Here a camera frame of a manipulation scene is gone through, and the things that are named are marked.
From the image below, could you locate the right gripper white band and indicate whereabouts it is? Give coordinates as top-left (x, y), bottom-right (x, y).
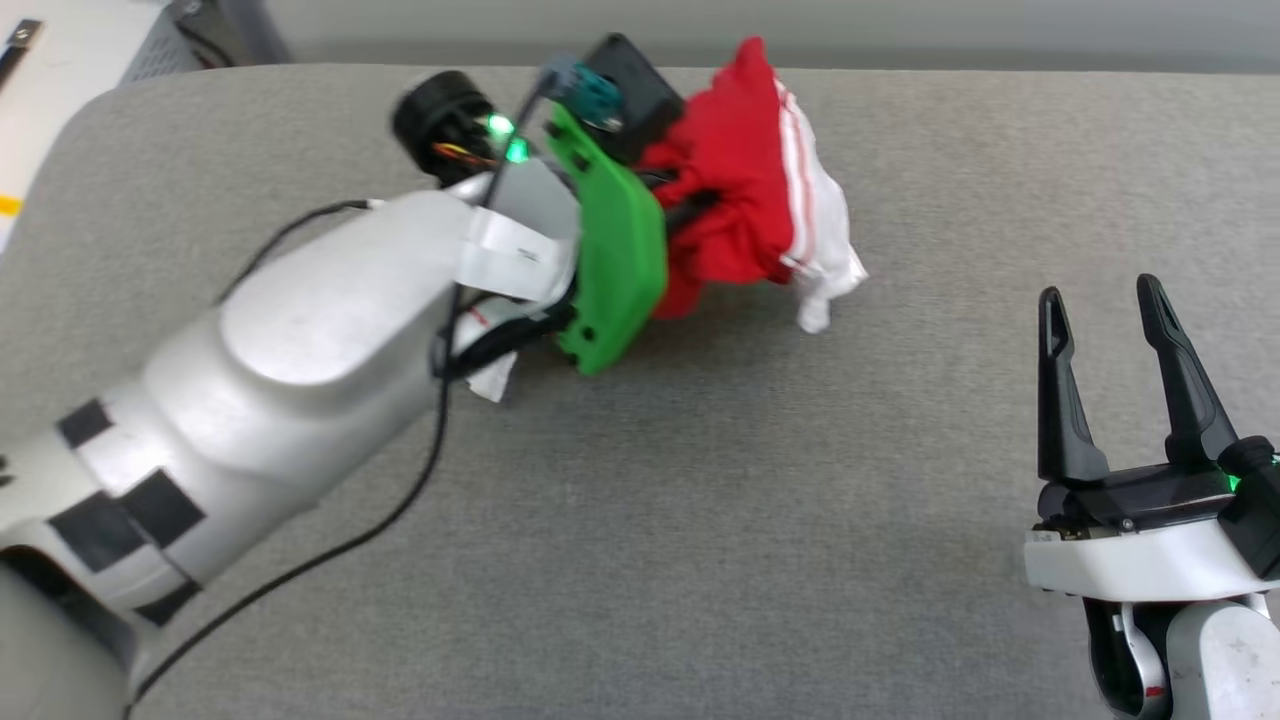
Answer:
top-left (1022, 275), bottom-right (1271, 601)

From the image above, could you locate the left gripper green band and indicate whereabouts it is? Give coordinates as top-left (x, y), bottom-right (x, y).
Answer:
top-left (392, 70), bottom-right (721, 376)

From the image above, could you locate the red and white shirt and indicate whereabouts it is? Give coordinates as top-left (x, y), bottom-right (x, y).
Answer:
top-left (465, 38), bottom-right (869, 403)

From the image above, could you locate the white equipment box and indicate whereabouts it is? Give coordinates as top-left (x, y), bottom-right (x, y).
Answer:
top-left (0, 0), bottom-right (236, 251)

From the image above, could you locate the teal left camera connector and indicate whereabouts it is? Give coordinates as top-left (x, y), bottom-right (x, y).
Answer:
top-left (573, 68), bottom-right (623, 129)

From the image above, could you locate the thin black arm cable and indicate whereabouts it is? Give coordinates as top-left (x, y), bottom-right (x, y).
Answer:
top-left (125, 300), bottom-right (453, 716)
top-left (213, 198), bottom-right (388, 303)

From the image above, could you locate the black strap handle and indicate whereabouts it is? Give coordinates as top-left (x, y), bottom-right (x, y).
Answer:
top-left (0, 18), bottom-right (43, 91)

